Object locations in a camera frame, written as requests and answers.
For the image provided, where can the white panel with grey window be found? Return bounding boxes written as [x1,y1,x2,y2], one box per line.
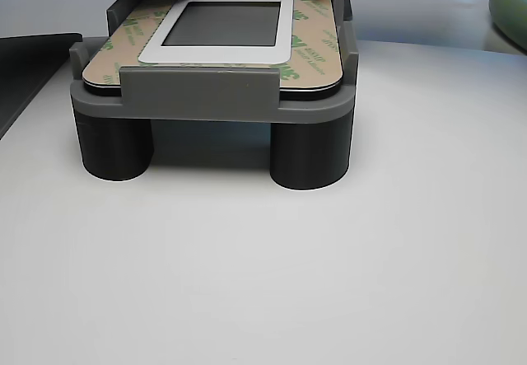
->
[83,0,345,99]

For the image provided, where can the dark grey flat tray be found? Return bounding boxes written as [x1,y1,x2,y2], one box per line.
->
[0,32,83,139]

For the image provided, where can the green rounded mat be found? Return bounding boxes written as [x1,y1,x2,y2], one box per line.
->
[488,0,527,55]

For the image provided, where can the tan protective film green print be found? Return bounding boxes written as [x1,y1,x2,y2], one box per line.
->
[83,0,345,94]

